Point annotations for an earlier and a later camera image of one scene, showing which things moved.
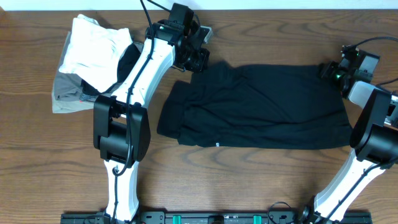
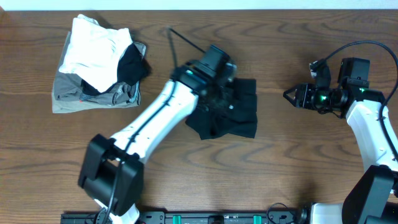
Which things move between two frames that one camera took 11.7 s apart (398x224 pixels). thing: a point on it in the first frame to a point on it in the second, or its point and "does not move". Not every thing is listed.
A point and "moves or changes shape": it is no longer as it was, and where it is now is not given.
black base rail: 215,217 does not move
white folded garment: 94,53 does not move
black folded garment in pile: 126,62 does not move
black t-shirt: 227,105 moves or changes shape
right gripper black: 327,68 to 303,98
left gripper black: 203,61 to 230,96
